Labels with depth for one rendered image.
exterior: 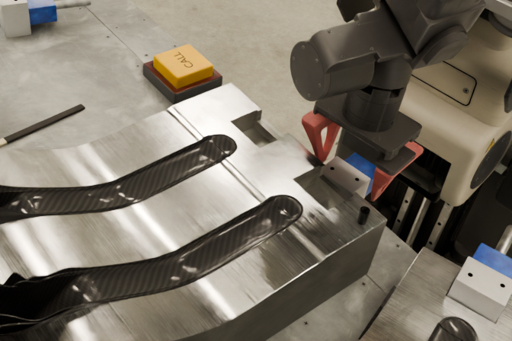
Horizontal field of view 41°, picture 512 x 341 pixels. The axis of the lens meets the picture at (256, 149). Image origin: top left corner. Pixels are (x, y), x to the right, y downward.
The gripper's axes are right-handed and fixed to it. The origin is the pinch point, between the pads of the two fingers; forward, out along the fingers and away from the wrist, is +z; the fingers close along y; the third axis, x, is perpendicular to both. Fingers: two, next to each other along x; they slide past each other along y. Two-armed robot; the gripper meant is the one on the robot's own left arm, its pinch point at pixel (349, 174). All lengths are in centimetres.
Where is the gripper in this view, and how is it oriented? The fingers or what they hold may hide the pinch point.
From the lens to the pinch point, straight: 80.2
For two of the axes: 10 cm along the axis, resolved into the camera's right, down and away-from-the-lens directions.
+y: 7.4, 5.2, -4.2
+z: -1.3, 7.3, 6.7
